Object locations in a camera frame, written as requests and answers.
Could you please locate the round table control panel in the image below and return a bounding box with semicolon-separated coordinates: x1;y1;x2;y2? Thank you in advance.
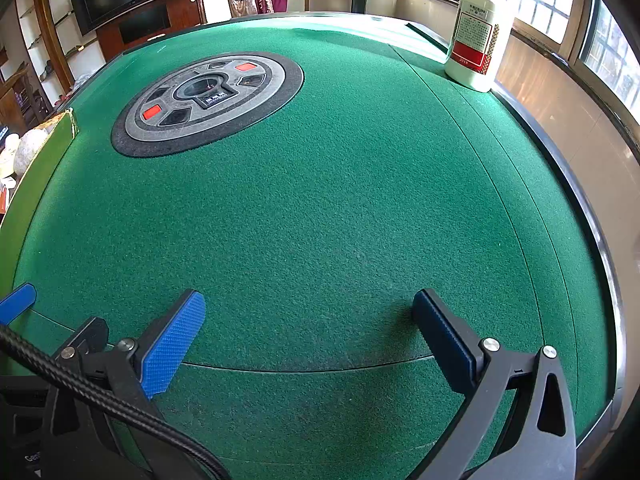
111;51;305;158

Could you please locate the white fluffy ball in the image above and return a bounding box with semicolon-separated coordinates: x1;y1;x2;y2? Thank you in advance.
12;129;49;176

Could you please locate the white bottle red label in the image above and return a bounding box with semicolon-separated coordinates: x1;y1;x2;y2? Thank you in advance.
444;0;516;93

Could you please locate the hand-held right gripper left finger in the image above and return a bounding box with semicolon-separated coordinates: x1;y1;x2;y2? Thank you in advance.
42;289;216;480

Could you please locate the window with metal grille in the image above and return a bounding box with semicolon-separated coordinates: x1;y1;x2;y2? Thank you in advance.
427;0;640;116

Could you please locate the wooden wall shelf unit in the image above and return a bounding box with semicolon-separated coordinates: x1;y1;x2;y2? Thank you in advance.
0;0;108;133

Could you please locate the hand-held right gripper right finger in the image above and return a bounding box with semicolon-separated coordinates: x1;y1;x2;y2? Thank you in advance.
412;288;578;480

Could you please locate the black braided cable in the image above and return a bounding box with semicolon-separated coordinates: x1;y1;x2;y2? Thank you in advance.
0;324;232;480

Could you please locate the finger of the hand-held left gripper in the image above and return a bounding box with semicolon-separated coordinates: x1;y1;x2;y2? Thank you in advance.
0;282;38;326

